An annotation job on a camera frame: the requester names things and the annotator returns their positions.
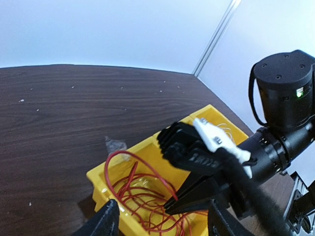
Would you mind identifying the red cable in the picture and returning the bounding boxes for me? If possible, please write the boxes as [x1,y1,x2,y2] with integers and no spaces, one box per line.
[104,150,210,236]

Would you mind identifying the long white cable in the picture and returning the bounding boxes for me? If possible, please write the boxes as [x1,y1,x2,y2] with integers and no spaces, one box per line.
[216,122,237,146]

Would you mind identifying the clear tape scrap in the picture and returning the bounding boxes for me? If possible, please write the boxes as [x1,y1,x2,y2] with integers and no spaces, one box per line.
[105,136,130,165]

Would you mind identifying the right aluminium frame post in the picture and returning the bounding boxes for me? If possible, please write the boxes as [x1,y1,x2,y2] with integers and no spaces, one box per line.
[192,0,241,77]

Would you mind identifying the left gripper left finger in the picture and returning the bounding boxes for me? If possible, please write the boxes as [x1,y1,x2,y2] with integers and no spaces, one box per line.
[72,199,120,236]

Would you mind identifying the yellow three-compartment bin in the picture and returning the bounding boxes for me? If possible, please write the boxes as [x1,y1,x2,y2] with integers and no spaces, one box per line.
[86,104,250,236]

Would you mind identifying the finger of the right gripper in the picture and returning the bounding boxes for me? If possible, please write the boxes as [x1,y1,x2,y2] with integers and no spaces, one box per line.
[164,177,221,215]

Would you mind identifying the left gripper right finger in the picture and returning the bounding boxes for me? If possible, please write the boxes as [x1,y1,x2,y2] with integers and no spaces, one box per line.
[208,200,254,236]

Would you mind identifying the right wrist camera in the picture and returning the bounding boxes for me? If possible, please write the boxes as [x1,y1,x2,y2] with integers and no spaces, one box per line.
[157,118,252,178]

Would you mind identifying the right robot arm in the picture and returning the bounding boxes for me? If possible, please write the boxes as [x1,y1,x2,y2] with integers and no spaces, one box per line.
[157,50,315,218]

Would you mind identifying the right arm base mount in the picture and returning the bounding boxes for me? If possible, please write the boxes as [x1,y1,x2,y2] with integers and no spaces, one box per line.
[283,172,315,236]

